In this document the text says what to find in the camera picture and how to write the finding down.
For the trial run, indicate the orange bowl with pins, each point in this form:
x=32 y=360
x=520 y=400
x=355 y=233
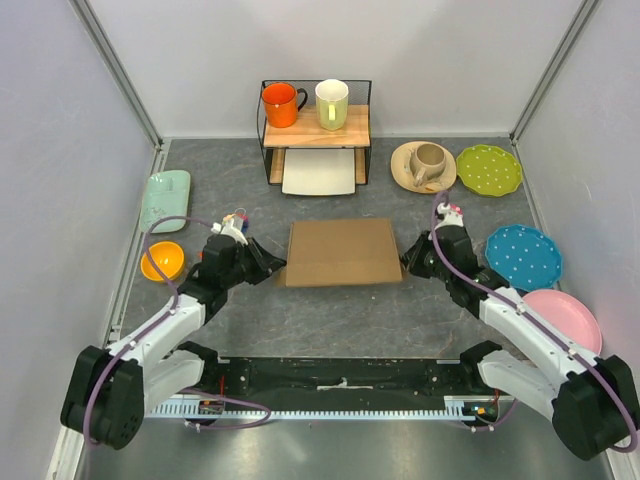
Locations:
x=168 y=256

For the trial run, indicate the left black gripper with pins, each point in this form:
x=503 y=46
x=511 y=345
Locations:
x=265 y=263

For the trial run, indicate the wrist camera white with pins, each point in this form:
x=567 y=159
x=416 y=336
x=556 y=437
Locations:
x=445 y=216
x=228 y=230

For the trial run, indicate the orange mug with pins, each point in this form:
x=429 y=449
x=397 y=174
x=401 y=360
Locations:
x=282 y=102

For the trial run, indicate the pink flower toy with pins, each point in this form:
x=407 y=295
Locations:
x=456 y=207

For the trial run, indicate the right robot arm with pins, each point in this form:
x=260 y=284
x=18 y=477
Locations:
x=591 y=402

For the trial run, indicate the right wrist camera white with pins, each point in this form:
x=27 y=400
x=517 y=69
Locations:
x=445 y=216

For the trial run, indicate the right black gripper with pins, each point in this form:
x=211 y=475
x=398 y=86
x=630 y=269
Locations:
x=411 y=258

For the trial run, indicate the black wire shelf rack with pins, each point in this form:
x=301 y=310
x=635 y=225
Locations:
x=307 y=132

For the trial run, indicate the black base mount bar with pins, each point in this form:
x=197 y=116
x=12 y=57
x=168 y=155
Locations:
x=341 y=384

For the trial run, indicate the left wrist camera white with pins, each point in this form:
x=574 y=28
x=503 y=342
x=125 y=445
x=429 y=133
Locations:
x=228 y=230

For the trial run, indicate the green dotted plate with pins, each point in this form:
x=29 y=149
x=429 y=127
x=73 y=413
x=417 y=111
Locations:
x=489 y=170

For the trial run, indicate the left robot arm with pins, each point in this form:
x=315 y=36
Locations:
x=112 y=389

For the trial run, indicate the blue dotted plate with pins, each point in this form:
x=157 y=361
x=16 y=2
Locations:
x=525 y=257

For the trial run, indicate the white cable duct rail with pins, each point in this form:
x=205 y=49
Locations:
x=193 y=408

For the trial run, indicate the light green mug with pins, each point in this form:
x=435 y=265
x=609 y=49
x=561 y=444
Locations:
x=332 y=99

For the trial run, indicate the beige ceramic cup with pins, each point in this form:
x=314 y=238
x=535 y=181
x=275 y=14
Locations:
x=427 y=163

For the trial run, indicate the white square plate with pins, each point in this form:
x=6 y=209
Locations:
x=319 y=172

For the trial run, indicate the rainbow flower toy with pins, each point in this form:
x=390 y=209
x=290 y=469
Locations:
x=238 y=219

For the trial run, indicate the brown cardboard paper box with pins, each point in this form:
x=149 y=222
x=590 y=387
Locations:
x=341 y=252

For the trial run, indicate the mint green tray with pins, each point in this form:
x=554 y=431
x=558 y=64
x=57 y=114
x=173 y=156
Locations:
x=166 y=194

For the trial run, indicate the beige saucer plate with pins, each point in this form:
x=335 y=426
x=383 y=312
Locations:
x=402 y=176

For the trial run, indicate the pink plate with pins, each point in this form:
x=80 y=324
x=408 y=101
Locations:
x=568 y=315

